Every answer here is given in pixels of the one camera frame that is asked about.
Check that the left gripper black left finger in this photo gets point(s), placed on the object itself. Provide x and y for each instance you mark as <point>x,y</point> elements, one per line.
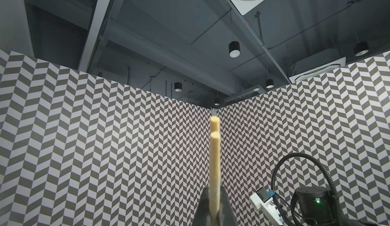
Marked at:
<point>202,214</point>

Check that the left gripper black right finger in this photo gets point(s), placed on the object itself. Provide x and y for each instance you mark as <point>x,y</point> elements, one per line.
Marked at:
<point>226,215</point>

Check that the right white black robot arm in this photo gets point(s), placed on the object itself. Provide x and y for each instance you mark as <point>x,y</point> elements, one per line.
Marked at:
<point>320,206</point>

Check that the black cylinder ceiling lamp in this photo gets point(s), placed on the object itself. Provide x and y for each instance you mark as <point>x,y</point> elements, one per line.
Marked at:
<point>234,49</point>

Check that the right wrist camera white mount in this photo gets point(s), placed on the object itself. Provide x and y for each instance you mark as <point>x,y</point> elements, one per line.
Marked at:
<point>261,200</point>

